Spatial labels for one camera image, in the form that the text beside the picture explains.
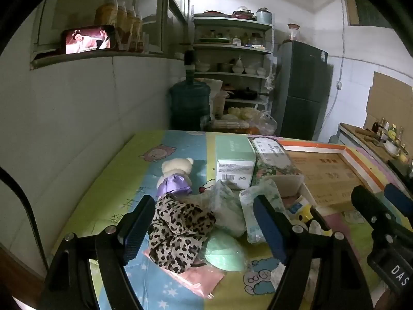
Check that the mint green carton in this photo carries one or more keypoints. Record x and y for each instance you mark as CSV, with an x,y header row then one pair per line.
x,y
232,148

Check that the dark grey refrigerator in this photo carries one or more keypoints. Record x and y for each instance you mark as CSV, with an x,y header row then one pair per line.
x,y
300,87

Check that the smartphone with lit screen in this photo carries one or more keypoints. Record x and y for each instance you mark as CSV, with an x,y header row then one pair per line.
x,y
88,38

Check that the large blue water jug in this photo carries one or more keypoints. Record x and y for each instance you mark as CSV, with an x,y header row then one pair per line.
x,y
190,103

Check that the row of condiment bottles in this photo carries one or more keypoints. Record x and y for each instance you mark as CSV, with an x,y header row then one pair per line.
x,y
390,130

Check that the black frying pan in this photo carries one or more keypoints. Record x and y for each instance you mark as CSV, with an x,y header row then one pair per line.
x,y
245,94

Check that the kitchen counter wooden top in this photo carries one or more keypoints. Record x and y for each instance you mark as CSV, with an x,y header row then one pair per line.
x,y
358,135

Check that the white bowl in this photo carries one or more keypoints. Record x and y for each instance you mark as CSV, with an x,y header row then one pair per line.
x,y
392,148

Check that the cardboard box orange rim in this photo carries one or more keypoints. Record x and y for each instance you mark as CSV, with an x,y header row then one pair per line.
x,y
322,168

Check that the black water pump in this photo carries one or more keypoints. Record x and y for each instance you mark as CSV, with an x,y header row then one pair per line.
x,y
189,61

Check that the stack of red bowls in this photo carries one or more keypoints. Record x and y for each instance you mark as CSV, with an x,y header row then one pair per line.
x,y
242,13

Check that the cardboard sheets on wall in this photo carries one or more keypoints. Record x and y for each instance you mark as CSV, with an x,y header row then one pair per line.
x,y
390,97

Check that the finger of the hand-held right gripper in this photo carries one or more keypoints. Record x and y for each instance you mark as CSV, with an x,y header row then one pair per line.
x,y
400,198
371,206

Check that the cream teddy bear purple bow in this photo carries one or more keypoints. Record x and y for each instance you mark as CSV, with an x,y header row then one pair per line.
x,y
174,171

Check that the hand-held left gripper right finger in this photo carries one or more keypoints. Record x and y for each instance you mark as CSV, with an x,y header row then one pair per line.
x,y
267,229

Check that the amber drink bottle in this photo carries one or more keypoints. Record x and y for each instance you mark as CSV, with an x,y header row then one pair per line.
x,y
121,25
130,29
139,32

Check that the white shelf rack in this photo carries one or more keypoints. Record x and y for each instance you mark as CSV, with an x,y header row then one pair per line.
x,y
226,22

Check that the clear plastic bag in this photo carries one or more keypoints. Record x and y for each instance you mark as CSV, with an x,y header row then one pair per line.
x,y
267,124

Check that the translucent plastic container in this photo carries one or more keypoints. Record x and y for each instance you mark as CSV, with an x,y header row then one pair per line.
x,y
221,103

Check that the cleaver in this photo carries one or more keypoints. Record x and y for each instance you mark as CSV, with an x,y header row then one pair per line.
x,y
372,139

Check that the window frame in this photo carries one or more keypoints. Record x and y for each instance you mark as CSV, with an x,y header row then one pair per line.
x,y
151,22

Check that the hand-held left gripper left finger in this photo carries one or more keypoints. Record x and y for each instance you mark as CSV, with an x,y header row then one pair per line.
x,y
138,232

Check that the leopard print cloth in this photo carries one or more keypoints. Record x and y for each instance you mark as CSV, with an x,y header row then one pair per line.
x,y
180,232

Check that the pink packet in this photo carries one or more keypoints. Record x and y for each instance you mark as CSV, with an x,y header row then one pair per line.
x,y
193,281

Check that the floral tissue pack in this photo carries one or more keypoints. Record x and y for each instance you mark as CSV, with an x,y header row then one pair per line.
x,y
271,158

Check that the green printed wipes pack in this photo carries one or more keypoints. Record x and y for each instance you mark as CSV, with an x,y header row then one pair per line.
x,y
258,187

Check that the glass jar red lid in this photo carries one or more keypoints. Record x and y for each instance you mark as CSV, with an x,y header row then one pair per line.
x,y
293,32

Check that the white sack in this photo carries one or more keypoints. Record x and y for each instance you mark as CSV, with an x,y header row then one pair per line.
x,y
211,93

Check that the green foam pad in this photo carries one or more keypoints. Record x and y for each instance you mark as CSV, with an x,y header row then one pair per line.
x,y
222,252

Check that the teal pot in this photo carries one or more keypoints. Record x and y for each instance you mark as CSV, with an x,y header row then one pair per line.
x,y
264,15

